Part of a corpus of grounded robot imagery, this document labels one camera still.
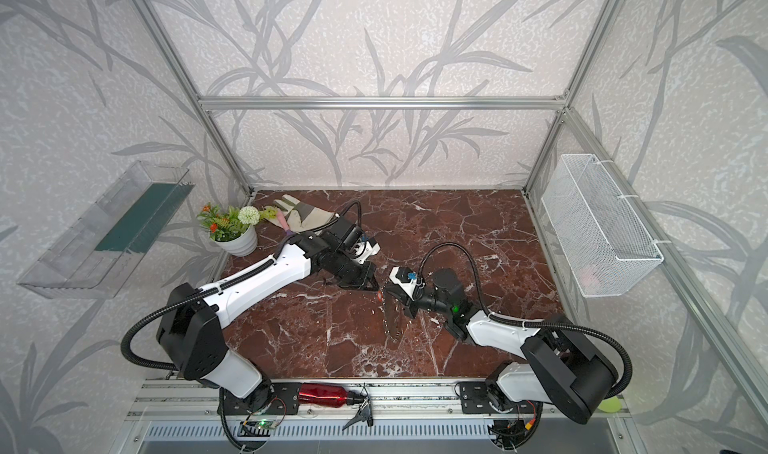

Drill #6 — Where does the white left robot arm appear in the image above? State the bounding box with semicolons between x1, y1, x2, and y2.
156;216;380;402

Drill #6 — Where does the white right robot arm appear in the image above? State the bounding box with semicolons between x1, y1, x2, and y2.
384;267;619;424

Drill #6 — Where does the beige and grey garden glove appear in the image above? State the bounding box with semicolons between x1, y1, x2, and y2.
261;194;334;233

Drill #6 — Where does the white ribbed plant pot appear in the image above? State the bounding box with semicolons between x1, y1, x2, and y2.
215;226;258;257

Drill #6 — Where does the black clip tool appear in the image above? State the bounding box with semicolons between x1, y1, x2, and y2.
342;387;374;431

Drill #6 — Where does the artificial green plant with flowers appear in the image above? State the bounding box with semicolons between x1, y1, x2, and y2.
197;203;277;242

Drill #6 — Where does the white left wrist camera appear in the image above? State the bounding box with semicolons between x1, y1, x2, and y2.
351;238;381;264

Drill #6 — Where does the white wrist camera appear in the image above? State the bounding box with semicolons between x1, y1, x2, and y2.
389;266;418;303
351;238;381;264

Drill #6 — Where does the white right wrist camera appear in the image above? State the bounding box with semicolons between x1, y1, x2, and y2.
389;266;418;303

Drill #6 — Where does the purple trowel pink handle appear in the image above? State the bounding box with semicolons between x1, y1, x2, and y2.
276;210;294;235

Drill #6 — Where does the white wire mesh basket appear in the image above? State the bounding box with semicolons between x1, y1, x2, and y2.
542;154;664;298

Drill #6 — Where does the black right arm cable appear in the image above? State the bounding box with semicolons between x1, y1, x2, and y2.
416;241;634;400

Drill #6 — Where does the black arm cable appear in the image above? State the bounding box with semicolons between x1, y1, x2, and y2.
416;241;634;400
119;200;364;372

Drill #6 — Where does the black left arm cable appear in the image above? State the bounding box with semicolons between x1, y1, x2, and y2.
119;200;364;372

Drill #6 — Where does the clear plastic wall tray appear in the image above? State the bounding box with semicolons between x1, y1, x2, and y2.
17;161;195;299

